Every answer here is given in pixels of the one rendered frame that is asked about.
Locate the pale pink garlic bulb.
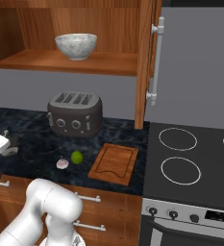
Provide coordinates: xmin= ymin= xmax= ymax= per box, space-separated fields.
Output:
xmin=56 ymin=156 xmax=71 ymax=170

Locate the green lime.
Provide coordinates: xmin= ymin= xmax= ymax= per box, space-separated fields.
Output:
xmin=70 ymin=150 xmax=84 ymax=165

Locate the wooden cutting board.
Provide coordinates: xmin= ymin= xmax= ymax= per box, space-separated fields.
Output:
xmin=87 ymin=142 xmax=139 ymax=187

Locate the white marbled bowl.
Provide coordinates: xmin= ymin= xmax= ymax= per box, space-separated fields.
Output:
xmin=54 ymin=33 xmax=98 ymax=62

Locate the wooden cabinet door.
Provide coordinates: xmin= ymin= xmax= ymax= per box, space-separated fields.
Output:
xmin=134 ymin=0 xmax=163 ymax=131

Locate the wooden drawer front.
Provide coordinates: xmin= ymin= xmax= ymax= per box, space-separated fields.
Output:
xmin=57 ymin=184 xmax=143 ymax=225
xmin=0 ymin=174 xmax=59 ymax=206
xmin=72 ymin=217 xmax=142 ymax=246

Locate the dark grey four-slot toaster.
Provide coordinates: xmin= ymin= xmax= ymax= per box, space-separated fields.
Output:
xmin=46 ymin=91 xmax=104 ymax=138

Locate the black stove with oven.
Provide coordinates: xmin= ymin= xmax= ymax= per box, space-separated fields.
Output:
xmin=137 ymin=121 xmax=224 ymax=246

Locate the wooden wall cabinet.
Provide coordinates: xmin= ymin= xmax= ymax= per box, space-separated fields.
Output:
xmin=0 ymin=0 xmax=150 ymax=131

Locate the silver cabinet door handle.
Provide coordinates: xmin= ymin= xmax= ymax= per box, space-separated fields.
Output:
xmin=145 ymin=15 xmax=166 ymax=107

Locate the silver oven door handle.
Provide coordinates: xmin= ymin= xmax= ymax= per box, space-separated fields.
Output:
xmin=144 ymin=217 xmax=224 ymax=246

